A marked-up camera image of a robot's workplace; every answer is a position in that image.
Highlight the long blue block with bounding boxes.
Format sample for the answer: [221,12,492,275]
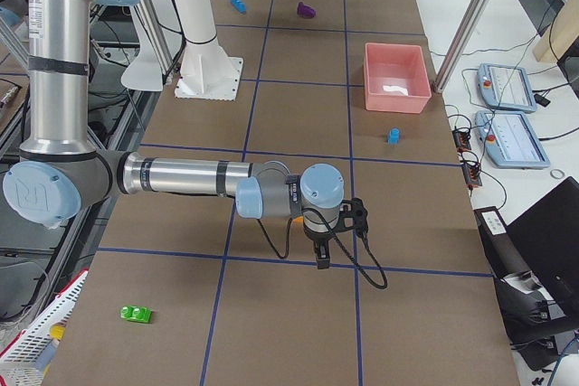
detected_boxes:
[230,0,247,14]

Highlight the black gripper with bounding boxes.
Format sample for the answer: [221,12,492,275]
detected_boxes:
[304,218,336,269]

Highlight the purple block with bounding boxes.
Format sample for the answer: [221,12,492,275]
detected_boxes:
[297,2,317,19]

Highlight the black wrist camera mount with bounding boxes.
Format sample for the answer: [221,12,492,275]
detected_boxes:
[335,198,369,239]

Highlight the lower blue teach pendant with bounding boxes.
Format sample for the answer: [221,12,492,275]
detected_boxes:
[475,109,550,169]

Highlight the aluminium frame post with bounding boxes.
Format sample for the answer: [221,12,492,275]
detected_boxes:
[432,0,489,93]

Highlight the blue teach pendant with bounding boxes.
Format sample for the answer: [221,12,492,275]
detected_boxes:
[475,109,550,169]
[477,63,536,113]

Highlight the green block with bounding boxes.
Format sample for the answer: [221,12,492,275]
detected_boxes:
[119,305,152,324]

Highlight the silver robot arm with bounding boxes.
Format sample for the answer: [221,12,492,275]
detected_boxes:
[3,0,344,268]

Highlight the pink plastic box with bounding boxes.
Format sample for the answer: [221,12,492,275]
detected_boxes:
[364,42,432,114]

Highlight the upper blue teach pendant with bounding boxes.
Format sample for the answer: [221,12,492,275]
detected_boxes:
[477,63,536,113]

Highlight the white camera stand column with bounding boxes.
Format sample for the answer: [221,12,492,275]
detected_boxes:
[175,0,243,101]

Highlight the white red plastic basket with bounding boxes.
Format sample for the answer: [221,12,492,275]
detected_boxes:
[1,268,89,385]

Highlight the small blue block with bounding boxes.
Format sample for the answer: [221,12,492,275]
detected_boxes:
[387,128,401,145]

